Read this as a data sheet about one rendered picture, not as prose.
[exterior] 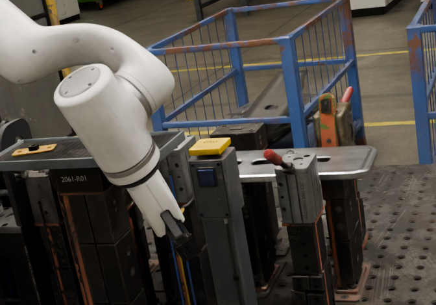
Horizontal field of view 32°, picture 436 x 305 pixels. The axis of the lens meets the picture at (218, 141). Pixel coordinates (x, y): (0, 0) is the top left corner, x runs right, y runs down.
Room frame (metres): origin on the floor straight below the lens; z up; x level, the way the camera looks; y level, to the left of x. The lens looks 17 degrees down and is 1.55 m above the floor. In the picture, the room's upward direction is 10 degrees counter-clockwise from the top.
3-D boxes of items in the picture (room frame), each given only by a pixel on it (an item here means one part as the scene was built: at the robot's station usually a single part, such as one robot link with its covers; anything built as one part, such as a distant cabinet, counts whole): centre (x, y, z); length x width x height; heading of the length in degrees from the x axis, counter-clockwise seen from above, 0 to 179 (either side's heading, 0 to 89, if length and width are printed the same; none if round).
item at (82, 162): (1.39, 0.26, 1.16); 0.37 x 0.14 x 0.02; 67
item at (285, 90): (4.12, -0.30, 0.47); 1.20 x 0.80 x 0.95; 155
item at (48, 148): (1.43, 0.36, 1.17); 0.08 x 0.04 x 0.01; 85
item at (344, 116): (1.73, -0.28, 0.88); 0.15 x 0.11 x 0.36; 157
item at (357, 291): (1.54, -0.24, 0.84); 0.18 x 0.06 x 0.29; 157
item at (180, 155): (1.50, 0.10, 0.90); 0.13 x 0.10 x 0.41; 157
